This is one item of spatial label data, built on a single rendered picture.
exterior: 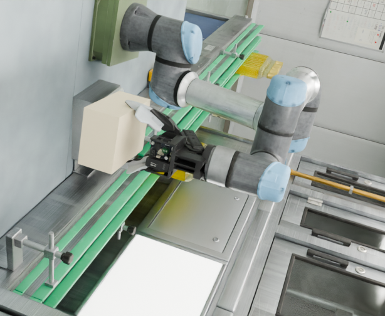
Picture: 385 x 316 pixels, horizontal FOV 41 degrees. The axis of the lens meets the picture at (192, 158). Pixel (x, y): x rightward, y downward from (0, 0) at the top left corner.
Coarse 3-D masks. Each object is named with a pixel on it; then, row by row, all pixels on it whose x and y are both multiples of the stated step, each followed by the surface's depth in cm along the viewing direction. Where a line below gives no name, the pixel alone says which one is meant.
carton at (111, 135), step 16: (112, 96) 108; (128, 96) 110; (96, 112) 98; (112, 112) 99; (128, 112) 100; (96, 128) 99; (112, 128) 98; (128, 128) 103; (144, 128) 113; (80, 144) 101; (96, 144) 100; (112, 144) 99; (128, 144) 106; (80, 160) 102; (96, 160) 101; (112, 160) 100; (128, 160) 108
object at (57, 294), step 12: (228, 84) 278; (156, 180) 190; (144, 192) 181; (132, 204) 174; (120, 216) 168; (108, 228) 162; (96, 240) 156; (108, 240) 158; (96, 252) 152; (84, 264) 147; (72, 276) 142; (60, 288) 138; (48, 300) 134; (60, 300) 135
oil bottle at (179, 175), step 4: (160, 172) 191; (164, 172) 190; (176, 172) 188; (180, 172) 188; (184, 172) 187; (172, 176) 190; (176, 176) 189; (180, 176) 189; (184, 176) 188; (188, 176) 188; (192, 176) 188; (184, 180) 189; (188, 180) 188
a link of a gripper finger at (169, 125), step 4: (152, 108) 103; (152, 112) 102; (156, 112) 103; (160, 112) 103; (156, 116) 102; (160, 116) 102; (164, 116) 102; (168, 116) 103; (160, 120) 102; (164, 120) 102; (168, 120) 102; (172, 120) 103; (164, 124) 102; (168, 124) 102; (172, 124) 102; (164, 128) 102; (168, 128) 102; (172, 128) 102; (176, 128) 102; (176, 132) 102
